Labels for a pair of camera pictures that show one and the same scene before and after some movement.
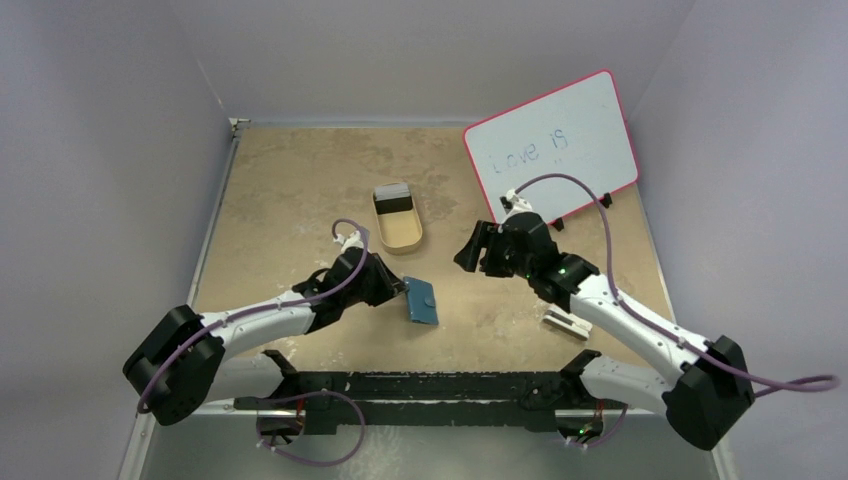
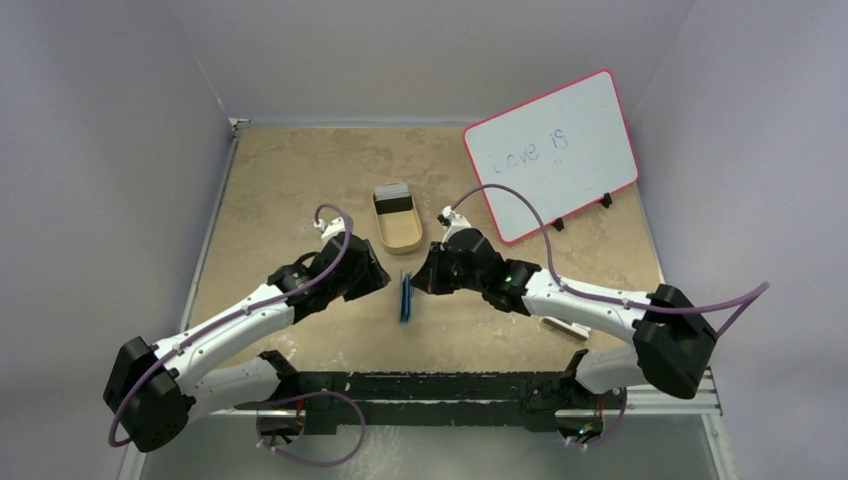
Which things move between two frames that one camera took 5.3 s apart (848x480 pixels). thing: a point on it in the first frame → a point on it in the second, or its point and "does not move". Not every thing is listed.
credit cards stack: x=393 y=196 does not move
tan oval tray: x=400 y=232 does not move
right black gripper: x=488 y=245 → x=431 y=273
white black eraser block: x=568 y=322 does not move
